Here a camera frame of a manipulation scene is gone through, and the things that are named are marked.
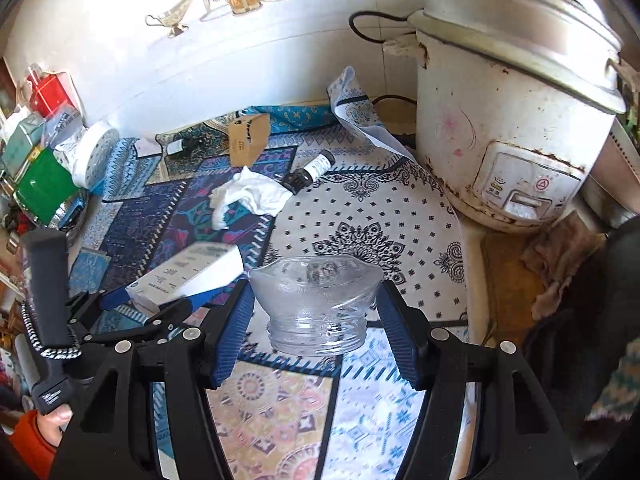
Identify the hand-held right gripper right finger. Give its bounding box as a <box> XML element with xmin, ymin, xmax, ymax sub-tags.
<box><xmin>377</xmin><ymin>280</ymin><xmax>569</xmax><ymax>480</ymax></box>

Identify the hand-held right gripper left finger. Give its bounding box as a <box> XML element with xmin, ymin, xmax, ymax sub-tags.
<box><xmin>50</xmin><ymin>280</ymin><xmax>256</xmax><ymax>480</ymax></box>

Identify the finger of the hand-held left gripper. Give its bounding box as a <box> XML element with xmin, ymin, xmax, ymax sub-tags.
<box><xmin>65</xmin><ymin>287</ymin><xmax>201</xmax><ymax>348</ymax></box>

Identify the long white box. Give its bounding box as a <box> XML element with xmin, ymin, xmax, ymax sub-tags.
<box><xmin>130</xmin><ymin>241</ymin><xmax>246</xmax><ymax>314</ymax></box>

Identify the clear glass jar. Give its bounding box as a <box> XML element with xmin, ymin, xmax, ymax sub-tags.
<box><xmin>248</xmin><ymin>254</ymin><xmax>384</xmax><ymax>359</ymax></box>

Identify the person's left forearm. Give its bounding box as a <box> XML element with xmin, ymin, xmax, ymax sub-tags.
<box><xmin>7</xmin><ymin>409</ymin><xmax>59</xmax><ymax>469</ymax></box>

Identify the person's left hand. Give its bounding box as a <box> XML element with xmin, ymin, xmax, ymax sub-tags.
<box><xmin>37</xmin><ymin>404</ymin><xmax>74</xmax><ymax>447</ymax></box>

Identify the green metal tin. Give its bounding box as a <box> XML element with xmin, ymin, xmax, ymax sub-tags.
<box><xmin>12</xmin><ymin>147</ymin><xmax>81</xmax><ymax>226</ymax></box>

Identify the wooden cutting board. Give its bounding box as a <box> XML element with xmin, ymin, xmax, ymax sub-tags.
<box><xmin>479</xmin><ymin>232</ymin><xmax>551</xmax><ymax>346</ymax></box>

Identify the blue patterned table cloth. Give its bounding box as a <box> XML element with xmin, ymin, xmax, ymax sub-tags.
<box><xmin>64</xmin><ymin>67</ymin><xmax>474</xmax><ymax>480</ymax></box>

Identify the white perforated round disc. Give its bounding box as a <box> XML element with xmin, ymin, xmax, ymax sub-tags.
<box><xmin>69</xmin><ymin>122</ymin><xmax>121</xmax><ymax>191</ymax></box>

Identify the teal tissue box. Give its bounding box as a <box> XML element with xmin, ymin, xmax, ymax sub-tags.
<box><xmin>0</xmin><ymin>112</ymin><xmax>46</xmax><ymax>171</ymax></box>

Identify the crumpled white tissue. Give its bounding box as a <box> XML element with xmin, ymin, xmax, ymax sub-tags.
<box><xmin>209</xmin><ymin>165</ymin><xmax>292</xmax><ymax>231</ymax></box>

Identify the white paper sheet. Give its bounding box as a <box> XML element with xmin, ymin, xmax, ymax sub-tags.
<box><xmin>133</xmin><ymin>137</ymin><xmax>169</xmax><ymax>159</ymax></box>

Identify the small dark bottle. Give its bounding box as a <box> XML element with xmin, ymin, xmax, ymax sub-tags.
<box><xmin>162</xmin><ymin>134</ymin><xmax>201</xmax><ymax>159</ymax></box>

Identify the brown rag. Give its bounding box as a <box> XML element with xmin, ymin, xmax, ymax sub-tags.
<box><xmin>519</xmin><ymin>209</ymin><xmax>609</xmax><ymax>321</ymax></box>

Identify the red box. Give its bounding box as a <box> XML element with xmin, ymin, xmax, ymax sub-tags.
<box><xmin>27</xmin><ymin>67</ymin><xmax>71</xmax><ymax>119</ymax></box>

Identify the dark glass bottle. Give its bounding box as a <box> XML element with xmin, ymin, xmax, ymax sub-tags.
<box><xmin>282</xmin><ymin>149</ymin><xmax>335</xmax><ymax>196</ymax></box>

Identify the black cooking pot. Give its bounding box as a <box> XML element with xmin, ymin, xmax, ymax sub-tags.
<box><xmin>524</xmin><ymin>219</ymin><xmax>640</xmax><ymax>422</ymax></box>

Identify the brown cardboard box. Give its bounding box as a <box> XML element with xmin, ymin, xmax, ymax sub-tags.
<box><xmin>228</xmin><ymin>113</ymin><xmax>272</xmax><ymax>169</ymax></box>

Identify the teal knit cloth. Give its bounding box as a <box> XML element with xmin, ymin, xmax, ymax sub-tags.
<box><xmin>584</xmin><ymin>344</ymin><xmax>640</xmax><ymax>424</ymax></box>

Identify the white rice cooker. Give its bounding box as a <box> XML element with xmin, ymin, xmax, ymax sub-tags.
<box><xmin>407</xmin><ymin>0</ymin><xmax>629</xmax><ymax>234</ymax></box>

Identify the black power cable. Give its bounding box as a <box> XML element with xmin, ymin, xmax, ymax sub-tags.
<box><xmin>347</xmin><ymin>9</ymin><xmax>421</xmax><ymax>144</ymax></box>

